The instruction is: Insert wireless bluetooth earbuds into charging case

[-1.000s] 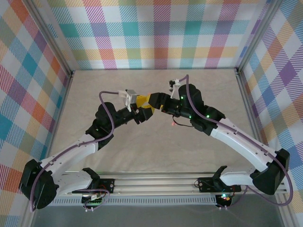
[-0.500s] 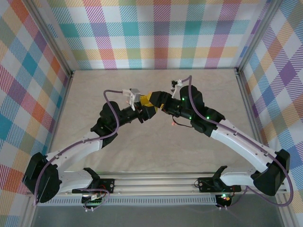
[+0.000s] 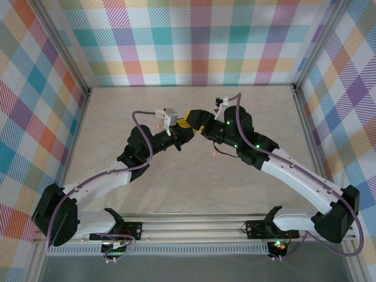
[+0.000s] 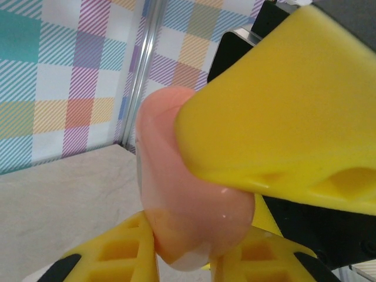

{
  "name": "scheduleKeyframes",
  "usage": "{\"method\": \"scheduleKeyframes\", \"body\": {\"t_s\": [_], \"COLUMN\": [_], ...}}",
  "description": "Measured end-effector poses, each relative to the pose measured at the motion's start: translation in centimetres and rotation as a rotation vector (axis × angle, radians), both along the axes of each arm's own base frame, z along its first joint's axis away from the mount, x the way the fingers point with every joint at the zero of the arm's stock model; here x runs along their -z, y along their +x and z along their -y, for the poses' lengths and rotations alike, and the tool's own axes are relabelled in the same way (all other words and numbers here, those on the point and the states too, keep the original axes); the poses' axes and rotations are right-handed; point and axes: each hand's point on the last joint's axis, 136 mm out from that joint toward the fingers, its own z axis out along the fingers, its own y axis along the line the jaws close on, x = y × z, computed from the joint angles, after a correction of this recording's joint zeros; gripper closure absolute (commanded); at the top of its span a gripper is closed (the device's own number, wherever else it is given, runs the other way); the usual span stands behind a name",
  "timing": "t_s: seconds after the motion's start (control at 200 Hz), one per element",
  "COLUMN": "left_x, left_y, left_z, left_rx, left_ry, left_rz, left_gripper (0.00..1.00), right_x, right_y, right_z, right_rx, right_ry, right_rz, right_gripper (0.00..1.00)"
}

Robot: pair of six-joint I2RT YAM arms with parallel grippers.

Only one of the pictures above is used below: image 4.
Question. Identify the pink earbud charging case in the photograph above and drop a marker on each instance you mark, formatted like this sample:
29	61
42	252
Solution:
188	199

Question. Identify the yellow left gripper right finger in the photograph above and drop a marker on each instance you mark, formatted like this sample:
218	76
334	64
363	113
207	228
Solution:
264	264

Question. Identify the aluminium frame post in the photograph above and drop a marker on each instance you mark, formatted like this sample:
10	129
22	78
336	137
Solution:
142	73

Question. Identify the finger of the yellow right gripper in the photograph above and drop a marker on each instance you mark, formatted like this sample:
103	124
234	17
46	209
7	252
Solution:
279	117

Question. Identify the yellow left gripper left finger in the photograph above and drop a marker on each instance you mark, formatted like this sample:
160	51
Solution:
117	258

